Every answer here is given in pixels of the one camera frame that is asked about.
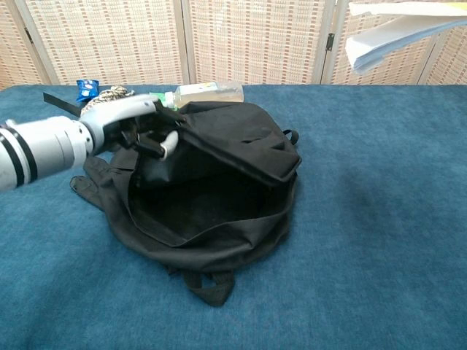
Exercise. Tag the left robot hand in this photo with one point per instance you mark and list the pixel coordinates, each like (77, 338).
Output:
(116, 116)

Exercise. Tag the green tissue pack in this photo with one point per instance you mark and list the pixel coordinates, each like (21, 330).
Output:
(157, 95)

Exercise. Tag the black backpack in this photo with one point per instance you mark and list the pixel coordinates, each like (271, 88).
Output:
(219, 226)

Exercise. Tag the woven folding screen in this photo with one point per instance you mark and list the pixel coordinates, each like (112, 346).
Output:
(255, 36)

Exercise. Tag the white paper booklet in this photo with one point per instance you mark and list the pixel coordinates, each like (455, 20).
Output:
(383, 47)

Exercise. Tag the clear plastic bottle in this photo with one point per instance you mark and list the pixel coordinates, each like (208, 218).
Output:
(208, 93)

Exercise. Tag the blue cookie packet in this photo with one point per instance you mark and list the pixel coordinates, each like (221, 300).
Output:
(87, 89)

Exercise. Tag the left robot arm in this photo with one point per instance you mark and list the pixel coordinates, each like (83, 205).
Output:
(40, 149)

